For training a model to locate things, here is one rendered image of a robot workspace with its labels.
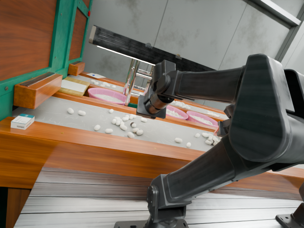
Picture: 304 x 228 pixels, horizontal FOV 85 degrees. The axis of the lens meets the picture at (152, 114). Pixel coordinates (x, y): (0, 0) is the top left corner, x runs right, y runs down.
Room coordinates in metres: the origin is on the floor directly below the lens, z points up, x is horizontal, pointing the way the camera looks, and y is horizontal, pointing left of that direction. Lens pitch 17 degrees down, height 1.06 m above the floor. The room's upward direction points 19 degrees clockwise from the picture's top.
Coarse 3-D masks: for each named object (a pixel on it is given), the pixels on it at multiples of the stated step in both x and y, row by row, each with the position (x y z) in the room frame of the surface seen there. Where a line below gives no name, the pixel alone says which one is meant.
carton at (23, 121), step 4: (20, 116) 0.43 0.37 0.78; (24, 116) 0.43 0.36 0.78; (28, 116) 0.44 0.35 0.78; (32, 116) 0.45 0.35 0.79; (12, 120) 0.40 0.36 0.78; (16, 120) 0.40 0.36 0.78; (20, 120) 0.41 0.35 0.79; (24, 120) 0.41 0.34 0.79; (28, 120) 0.42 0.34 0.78; (32, 120) 0.44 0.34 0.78; (12, 124) 0.39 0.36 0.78; (16, 124) 0.39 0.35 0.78; (20, 124) 0.40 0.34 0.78; (24, 124) 0.40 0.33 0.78; (28, 124) 0.42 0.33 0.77; (20, 128) 0.40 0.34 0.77; (24, 128) 0.40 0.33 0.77
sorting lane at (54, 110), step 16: (32, 112) 0.55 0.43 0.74; (48, 112) 0.59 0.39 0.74; (64, 112) 0.64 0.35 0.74; (96, 112) 0.75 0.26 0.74; (80, 128) 0.55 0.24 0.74; (112, 128) 0.64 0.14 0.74; (128, 128) 0.69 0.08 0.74; (144, 128) 0.75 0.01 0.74; (160, 128) 0.82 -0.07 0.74; (176, 128) 0.90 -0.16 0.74; (192, 128) 1.00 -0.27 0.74; (176, 144) 0.70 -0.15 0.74; (192, 144) 0.76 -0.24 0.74; (208, 144) 0.83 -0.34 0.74
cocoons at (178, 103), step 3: (93, 81) 1.31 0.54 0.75; (96, 84) 1.29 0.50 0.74; (105, 84) 1.36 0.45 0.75; (114, 87) 1.37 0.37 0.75; (141, 93) 1.45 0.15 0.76; (174, 102) 1.57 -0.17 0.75; (177, 102) 1.60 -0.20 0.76; (177, 105) 1.52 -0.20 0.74; (180, 105) 1.51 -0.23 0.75; (183, 105) 1.54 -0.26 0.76; (186, 105) 1.62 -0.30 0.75; (186, 108) 1.52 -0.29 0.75; (189, 108) 1.53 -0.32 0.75; (207, 111) 1.68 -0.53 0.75; (210, 114) 1.61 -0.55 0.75; (213, 114) 1.61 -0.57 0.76
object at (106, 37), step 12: (96, 36) 0.69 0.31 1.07; (108, 36) 0.71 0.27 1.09; (120, 36) 0.74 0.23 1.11; (108, 48) 0.70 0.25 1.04; (120, 48) 0.71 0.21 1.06; (132, 48) 0.74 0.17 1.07; (144, 48) 0.77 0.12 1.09; (156, 48) 0.79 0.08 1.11; (144, 60) 0.75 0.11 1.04; (156, 60) 0.77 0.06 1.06; (168, 60) 0.80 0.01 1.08; (180, 60) 0.83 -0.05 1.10
